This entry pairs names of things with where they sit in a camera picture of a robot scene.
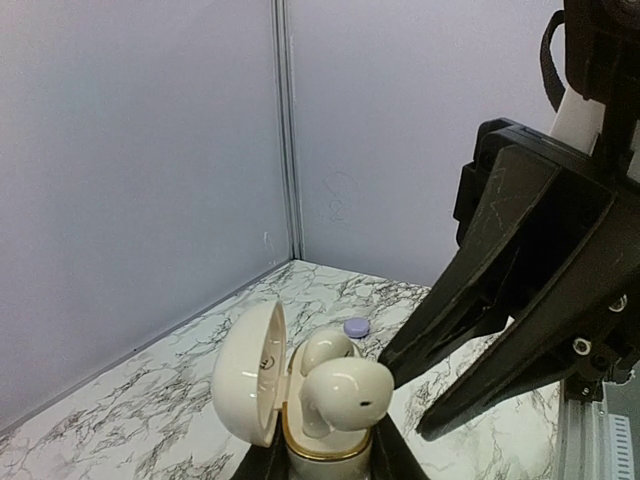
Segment white wireless earbud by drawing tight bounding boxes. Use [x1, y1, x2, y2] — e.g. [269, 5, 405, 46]
[300, 330, 355, 376]

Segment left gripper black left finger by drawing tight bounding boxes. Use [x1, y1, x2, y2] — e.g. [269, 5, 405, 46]
[232, 442, 285, 480]

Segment aluminium front frame rail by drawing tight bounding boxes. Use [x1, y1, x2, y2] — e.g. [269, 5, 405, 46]
[552, 383, 639, 479]

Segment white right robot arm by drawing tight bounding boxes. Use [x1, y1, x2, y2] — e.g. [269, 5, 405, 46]
[380, 91, 639, 441]

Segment right aluminium corner post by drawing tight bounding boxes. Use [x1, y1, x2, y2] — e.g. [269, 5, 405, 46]
[271, 0, 305, 260]

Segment small beige earbud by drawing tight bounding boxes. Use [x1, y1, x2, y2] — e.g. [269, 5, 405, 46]
[299, 357, 394, 439]

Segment lavender round charging case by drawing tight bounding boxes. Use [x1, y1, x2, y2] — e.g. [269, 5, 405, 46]
[343, 317, 371, 339]

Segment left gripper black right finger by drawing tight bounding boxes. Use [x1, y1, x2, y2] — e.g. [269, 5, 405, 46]
[370, 415, 429, 480]

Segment beige earbud charging case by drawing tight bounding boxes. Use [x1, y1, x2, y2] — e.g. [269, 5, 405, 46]
[211, 301, 372, 479]

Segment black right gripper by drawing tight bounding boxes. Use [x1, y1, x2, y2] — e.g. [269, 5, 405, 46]
[379, 118, 639, 441]

